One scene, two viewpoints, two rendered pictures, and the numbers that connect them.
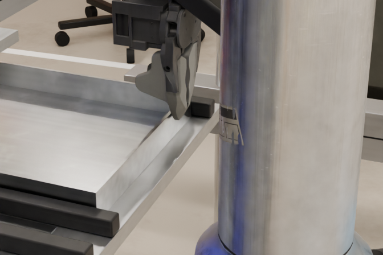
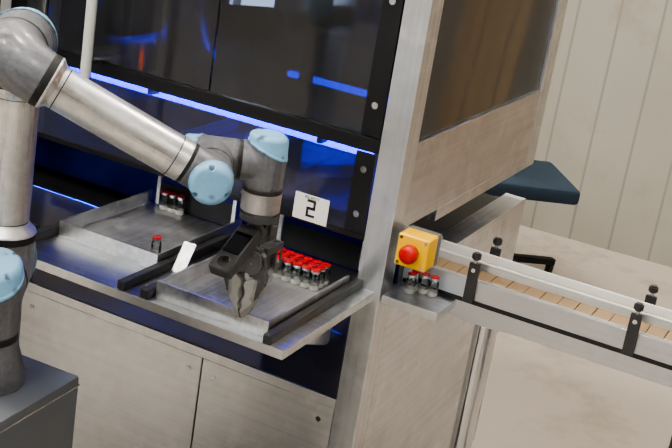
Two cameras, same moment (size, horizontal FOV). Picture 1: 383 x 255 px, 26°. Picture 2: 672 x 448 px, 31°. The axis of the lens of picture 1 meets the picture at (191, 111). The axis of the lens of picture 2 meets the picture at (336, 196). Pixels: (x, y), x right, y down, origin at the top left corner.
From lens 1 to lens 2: 2.43 m
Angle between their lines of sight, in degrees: 86
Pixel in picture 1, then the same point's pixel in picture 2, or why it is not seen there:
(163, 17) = not seen: hidden behind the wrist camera
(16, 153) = not seen: hidden behind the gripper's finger
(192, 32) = (245, 267)
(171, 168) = (204, 323)
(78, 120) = (271, 308)
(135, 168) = (194, 304)
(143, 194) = (176, 310)
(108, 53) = not seen: outside the picture
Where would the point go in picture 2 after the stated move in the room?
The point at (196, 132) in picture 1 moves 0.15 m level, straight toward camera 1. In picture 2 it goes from (243, 335) to (166, 320)
